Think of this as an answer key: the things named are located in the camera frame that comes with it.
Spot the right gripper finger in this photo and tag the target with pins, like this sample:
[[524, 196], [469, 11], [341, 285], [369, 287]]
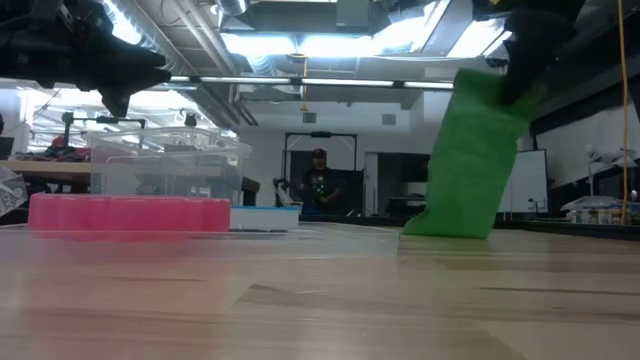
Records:
[[527, 60]]

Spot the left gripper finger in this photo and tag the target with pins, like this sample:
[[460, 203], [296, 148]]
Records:
[[116, 102], [145, 67]]

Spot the green elastic bandage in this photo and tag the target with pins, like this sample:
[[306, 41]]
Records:
[[470, 165]]

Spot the clear plastic container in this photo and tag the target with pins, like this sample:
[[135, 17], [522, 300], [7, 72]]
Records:
[[165, 160]]

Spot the white whiteboard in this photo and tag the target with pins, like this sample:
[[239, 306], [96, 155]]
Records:
[[530, 180]]

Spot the plastic bag of bottles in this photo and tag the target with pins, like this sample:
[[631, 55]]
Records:
[[595, 207]]

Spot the black cabinet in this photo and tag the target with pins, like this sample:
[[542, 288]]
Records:
[[400, 180]]

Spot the long ceiling light bar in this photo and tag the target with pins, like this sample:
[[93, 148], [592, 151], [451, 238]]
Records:
[[345, 81]]

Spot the blue white pill organizer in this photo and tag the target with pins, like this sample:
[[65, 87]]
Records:
[[265, 219]]

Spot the person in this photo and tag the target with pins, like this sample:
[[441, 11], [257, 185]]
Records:
[[322, 185]]

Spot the black camera stand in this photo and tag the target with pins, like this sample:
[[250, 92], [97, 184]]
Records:
[[67, 130]]

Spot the black metal table frame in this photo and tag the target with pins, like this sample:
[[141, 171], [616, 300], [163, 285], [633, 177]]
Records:
[[550, 229]]

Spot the black rig frame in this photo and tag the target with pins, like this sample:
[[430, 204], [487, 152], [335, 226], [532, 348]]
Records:
[[320, 134]]

